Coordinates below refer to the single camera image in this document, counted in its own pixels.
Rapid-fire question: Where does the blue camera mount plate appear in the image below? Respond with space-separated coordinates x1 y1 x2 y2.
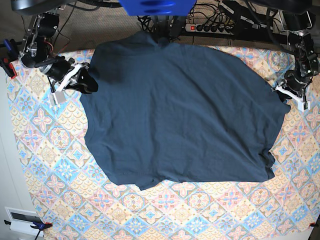
119 0 196 17

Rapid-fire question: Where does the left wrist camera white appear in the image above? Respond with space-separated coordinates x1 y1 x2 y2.
272 79 311 112

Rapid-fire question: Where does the patterned colourful tablecloth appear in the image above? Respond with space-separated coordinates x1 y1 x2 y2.
5 44 320 240

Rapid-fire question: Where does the blue clamp lower left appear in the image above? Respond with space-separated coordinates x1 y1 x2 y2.
4 220 53 240

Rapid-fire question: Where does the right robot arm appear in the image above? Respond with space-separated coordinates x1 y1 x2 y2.
10 0 98 94

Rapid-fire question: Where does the red black clamp upper left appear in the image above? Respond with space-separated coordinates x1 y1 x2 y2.
0 58 17 79

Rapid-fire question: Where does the white power strip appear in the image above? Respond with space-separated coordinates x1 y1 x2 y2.
184 23 233 35

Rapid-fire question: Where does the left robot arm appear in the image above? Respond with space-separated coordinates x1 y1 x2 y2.
245 0 320 108

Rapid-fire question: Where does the dark navy t-shirt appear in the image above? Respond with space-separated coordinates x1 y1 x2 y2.
80 32 291 190

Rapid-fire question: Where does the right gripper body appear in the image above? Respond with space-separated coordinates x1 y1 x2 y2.
43 58 75 85

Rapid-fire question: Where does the blue clamp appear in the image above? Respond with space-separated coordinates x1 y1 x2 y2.
4 220 53 240
0 38 18 53

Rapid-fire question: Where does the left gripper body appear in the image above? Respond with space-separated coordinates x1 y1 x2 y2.
284 71 312 97

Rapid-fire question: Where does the white wall outlet box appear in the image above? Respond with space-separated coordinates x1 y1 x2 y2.
4 206 42 237

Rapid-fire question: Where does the blue clamp upper left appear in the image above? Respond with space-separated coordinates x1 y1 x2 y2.
0 38 18 53

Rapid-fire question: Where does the red clamp lower right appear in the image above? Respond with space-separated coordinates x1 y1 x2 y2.
309 222 319 228

